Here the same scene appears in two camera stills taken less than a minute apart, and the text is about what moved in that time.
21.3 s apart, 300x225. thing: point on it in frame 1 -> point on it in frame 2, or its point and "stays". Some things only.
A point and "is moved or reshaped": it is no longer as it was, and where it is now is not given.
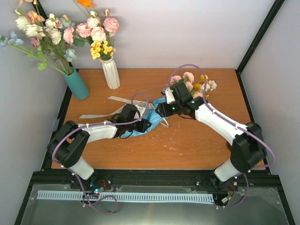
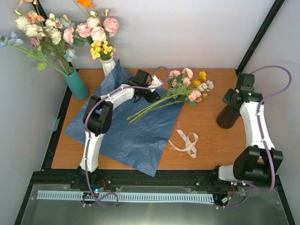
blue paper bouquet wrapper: (155, 120) is moved or reshaped
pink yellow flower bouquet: (197, 89) is moved or reshaped
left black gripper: (143, 127) -> (152, 99)
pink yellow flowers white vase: (99, 34) stays
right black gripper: (164, 112) -> (226, 99)
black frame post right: (257, 41) stays
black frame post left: (41, 10) stays
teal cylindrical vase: (76, 86) stays
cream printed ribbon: (127, 102) -> (191, 140)
